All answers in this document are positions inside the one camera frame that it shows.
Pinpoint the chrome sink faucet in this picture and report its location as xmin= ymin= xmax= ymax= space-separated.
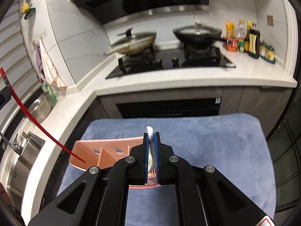
xmin=0 ymin=132 xmax=23 ymax=156

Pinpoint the green dish soap bottle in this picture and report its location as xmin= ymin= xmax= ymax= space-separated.
xmin=40 ymin=78 xmax=57 ymax=102

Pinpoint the green seasoning jar rack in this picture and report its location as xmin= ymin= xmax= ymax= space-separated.
xmin=259 ymin=40 xmax=276 ymax=64

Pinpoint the white ceramic spoon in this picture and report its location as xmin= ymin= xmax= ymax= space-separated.
xmin=146 ymin=125 xmax=155 ymax=173

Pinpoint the black frying pan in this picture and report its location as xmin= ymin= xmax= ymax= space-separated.
xmin=173 ymin=22 xmax=233 ymax=50

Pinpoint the stainless steel mixing bowl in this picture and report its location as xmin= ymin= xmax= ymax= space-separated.
xmin=28 ymin=93 xmax=52 ymax=124

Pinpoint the white hanging dish towel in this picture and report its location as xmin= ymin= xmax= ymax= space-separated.
xmin=39 ymin=39 xmax=67 ymax=94

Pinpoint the bright red chopstick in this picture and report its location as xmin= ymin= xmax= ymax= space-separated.
xmin=1 ymin=67 xmax=86 ymax=163

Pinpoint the built-in black oven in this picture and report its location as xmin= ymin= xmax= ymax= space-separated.
xmin=116 ymin=97 xmax=221 ymax=118

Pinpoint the dark soy sauce bottle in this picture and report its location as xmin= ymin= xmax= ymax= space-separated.
xmin=248 ymin=29 xmax=260 ymax=59

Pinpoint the clear plastic oil bottle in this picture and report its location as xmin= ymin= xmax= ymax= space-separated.
xmin=234 ymin=19 xmax=247 ymax=40

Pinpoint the yellow seasoning packet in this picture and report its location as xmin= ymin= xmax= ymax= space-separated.
xmin=226 ymin=21 xmax=235 ymax=39

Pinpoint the steel wok with lid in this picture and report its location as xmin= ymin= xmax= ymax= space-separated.
xmin=103 ymin=28 xmax=157 ymax=57

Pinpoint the pink plastic utensil basket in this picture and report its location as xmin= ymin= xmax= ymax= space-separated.
xmin=69 ymin=137 xmax=159 ymax=189

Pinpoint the purple hanging cloth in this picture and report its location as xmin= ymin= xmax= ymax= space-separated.
xmin=35 ymin=43 xmax=44 ymax=76

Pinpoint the black gas stove top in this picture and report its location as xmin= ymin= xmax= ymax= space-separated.
xmin=106 ymin=46 xmax=236 ymax=79

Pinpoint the blue-grey fleece mat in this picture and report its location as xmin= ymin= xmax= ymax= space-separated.
xmin=56 ymin=113 xmax=276 ymax=226

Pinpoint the beige wall outlet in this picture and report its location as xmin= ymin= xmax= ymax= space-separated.
xmin=266 ymin=15 xmax=274 ymax=27

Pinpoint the stainless steel sink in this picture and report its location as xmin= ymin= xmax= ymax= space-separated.
xmin=7 ymin=132 xmax=45 ymax=211

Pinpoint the red snack packet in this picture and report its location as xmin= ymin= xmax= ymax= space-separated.
xmin=224 ymin=38 xmax=239 ymax=52

